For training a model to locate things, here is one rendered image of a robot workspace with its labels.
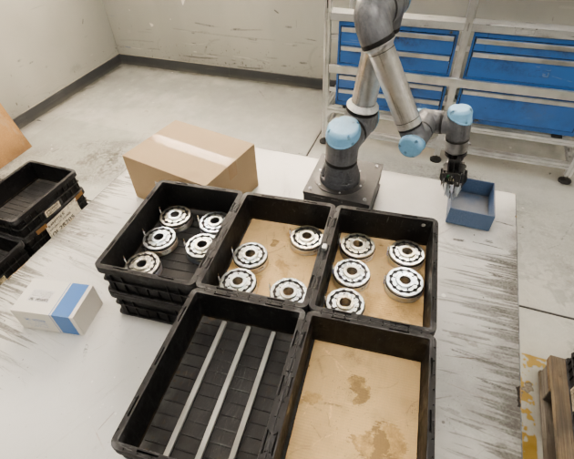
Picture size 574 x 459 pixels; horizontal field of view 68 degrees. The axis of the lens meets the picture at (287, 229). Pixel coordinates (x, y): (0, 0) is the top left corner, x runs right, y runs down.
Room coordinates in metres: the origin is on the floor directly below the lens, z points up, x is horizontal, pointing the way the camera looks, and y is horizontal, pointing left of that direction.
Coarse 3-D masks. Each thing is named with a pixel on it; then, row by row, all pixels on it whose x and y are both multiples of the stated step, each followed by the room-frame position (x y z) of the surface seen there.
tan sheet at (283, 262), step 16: (256, 224) 1.02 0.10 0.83; (272, 224) 1.02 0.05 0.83; (288, 224) 1.01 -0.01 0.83; (256, 240) 0.94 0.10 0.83; (272, 240) 0.94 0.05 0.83; (288, 240) 0.94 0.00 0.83; (272, 256) 0.87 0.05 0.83; (288, 256) 0.87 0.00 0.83; (304, 256) 0.87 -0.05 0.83; (272, 272) 0.81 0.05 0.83; (288, 272) 0.81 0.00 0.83; (304, 272) 0.80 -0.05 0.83
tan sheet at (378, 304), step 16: (384, 240) 0.92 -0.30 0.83; (336, 256) 0.86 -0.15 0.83; (384, 256) 0.85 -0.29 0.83; (384, 272) 0.79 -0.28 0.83; (336, 288) 0.74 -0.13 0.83; (368, 288) 0.73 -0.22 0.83; (368, 304) 0.68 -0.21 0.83; (384, 304) 0.68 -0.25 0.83; (400, 304) 0.67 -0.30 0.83; (416, 304) 0.67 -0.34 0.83; (400, 320) 0.62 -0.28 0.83; (416, 320) 0.62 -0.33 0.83
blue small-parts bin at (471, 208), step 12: (468, 180) 1.27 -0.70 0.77; (480, 180) 1.26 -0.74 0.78; (468, 192) 1.27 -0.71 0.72; (480, 192) 1.25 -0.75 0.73; (492, 192) 1.21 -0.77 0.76; (456, 204) 1.20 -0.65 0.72; (468, 204) 1.20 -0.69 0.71; (480, 204) 1.20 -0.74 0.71; (492, 204) 1.14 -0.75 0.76; (456, 216) 1.10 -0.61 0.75; (468, 216) 1.08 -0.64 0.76; (480, 216) 1.07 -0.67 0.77; (492, 216) 1.06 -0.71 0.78; (480, 228) 1.07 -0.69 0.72
